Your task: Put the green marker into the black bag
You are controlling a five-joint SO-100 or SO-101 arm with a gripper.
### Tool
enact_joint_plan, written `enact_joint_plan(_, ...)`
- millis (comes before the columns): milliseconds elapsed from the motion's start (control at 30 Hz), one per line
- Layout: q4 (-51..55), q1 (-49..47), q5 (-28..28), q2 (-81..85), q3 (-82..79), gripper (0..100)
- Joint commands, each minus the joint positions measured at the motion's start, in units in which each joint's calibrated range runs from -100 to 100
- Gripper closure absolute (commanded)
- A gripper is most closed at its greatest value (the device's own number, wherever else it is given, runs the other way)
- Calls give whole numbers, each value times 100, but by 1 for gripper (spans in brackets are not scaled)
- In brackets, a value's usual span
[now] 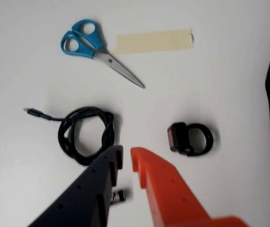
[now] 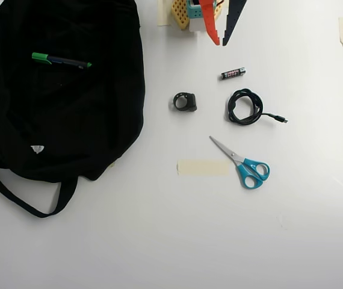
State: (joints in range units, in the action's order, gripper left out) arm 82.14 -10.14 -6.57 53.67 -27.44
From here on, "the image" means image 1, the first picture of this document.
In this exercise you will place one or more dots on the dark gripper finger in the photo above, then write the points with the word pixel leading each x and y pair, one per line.
pixel 87 189

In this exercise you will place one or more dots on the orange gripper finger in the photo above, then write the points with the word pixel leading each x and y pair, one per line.
pixel 168 194

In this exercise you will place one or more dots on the black AAA battery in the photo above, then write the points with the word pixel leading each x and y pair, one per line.
pixel 119 196

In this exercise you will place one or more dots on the wide beige masking tape strip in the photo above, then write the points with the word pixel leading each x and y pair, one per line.
pixel 154 41

